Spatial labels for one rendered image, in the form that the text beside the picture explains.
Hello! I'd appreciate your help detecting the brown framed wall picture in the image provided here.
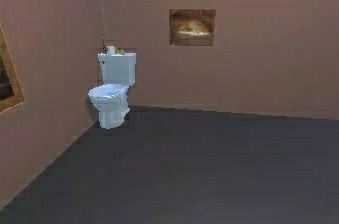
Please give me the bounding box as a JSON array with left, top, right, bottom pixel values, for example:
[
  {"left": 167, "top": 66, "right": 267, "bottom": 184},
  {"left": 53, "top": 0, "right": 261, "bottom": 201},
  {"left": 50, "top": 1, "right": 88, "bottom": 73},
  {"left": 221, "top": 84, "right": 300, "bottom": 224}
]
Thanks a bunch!
[{"left": 168, "top": 8, "right": 217, "bottom": 47}]

